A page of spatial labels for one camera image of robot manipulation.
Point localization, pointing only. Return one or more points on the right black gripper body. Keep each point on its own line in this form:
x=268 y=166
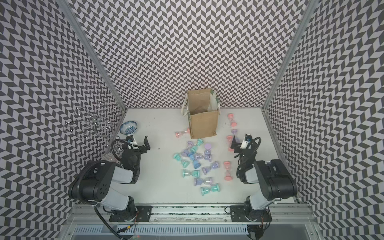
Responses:
x=241 y=154

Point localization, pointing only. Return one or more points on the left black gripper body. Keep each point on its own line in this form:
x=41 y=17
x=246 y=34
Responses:
x=138 y=153

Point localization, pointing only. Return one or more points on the purple hourglass top pile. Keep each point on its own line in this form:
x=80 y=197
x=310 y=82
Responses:
x=207 y=152

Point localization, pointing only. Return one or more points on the purple hourglass pile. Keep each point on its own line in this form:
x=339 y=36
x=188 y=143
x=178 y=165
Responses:
x=207 y=152
x=185 y=152

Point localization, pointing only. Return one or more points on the green hourglass pile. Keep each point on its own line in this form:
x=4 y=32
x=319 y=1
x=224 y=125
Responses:
x=195 y=147
x=180 y=159

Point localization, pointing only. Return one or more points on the green hourglass top pile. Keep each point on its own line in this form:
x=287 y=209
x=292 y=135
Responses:
x=195 y=147

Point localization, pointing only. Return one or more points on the blue hourglass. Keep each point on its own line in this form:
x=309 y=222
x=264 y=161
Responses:
x=195 y=161

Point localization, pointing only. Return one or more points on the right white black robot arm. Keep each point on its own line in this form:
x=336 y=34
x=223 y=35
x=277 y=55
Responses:
x=274 y=179

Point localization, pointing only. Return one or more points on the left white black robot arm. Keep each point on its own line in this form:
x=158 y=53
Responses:
x=93 y=185

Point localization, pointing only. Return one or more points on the pink hourglass right middle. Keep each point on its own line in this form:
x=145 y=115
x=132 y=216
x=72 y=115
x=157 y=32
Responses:
x=230 y=140

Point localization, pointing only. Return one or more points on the pink hourglass front right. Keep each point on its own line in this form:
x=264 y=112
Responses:
x=228 y=167

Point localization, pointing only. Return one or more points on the pink hourglass back right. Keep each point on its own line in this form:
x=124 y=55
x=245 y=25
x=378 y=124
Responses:
x=232 y=121

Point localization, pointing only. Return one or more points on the pink hourglass left of bag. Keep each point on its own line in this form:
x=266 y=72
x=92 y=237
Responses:
x=181 y=133

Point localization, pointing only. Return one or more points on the purple hourglass centre right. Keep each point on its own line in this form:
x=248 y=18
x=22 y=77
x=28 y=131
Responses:
x=215 y=165

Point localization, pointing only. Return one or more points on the green hourglass middle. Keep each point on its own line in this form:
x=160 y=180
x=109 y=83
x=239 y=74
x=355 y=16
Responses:
x=190 y=173

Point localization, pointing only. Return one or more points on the purple hourglass front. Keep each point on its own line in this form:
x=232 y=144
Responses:
x=203 y=181

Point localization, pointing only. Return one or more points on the green hourglass front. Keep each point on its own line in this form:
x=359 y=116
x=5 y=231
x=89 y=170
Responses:
x=207 y=190

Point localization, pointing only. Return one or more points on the blue white patterned bowl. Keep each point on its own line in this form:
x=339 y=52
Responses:
x=128 y=128

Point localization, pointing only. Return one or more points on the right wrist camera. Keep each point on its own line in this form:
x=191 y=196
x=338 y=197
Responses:
x=246 y=141

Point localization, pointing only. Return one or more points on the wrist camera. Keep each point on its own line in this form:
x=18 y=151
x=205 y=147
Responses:
x=246 y=141
x=131 y=141

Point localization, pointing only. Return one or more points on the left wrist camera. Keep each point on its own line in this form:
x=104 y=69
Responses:
x=131 y=141

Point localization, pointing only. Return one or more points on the wire metal rack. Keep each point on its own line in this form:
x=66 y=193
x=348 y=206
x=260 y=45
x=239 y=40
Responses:
x=87 y=122

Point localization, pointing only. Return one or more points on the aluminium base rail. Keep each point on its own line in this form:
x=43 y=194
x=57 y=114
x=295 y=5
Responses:
x=283 y=221

